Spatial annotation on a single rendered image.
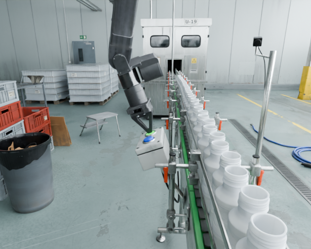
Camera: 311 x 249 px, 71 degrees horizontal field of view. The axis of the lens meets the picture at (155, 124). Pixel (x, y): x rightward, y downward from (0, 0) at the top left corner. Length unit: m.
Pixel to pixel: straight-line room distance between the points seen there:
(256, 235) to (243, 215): 0.06
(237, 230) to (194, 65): 4.52
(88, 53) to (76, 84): 4.18
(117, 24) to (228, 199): 0.45
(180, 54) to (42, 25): 8.19
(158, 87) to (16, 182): 3.39
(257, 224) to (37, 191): 2.10
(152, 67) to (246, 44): 10.23
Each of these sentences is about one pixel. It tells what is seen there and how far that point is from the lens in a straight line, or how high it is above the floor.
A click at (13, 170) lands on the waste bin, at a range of 2.18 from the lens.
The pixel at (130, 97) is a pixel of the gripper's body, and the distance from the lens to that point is 0.64.
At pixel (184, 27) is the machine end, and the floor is 1.94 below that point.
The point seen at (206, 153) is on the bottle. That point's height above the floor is 1.12.
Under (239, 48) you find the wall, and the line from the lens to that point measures 10.71.
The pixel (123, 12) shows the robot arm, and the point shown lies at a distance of 0.58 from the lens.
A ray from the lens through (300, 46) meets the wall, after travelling 11.71.
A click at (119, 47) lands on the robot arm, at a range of 0.59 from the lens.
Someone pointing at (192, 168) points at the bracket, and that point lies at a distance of 0.56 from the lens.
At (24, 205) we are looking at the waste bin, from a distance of 2.36.
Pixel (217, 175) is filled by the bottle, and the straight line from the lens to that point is 0.44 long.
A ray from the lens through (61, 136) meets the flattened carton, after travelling 3.71.
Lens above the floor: 1.34
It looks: 17 degrees down
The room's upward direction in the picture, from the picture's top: straight up
